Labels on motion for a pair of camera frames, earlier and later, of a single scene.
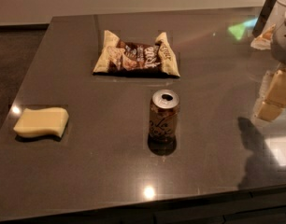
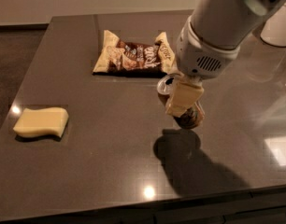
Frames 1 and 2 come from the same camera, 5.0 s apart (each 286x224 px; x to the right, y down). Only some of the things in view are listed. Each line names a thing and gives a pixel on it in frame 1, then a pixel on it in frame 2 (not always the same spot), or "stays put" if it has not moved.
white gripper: [283, 44] -> [201, 58]
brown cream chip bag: [118, 57] stays put
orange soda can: [163, 121] -> [193, 118]
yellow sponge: [34, 122] stays put
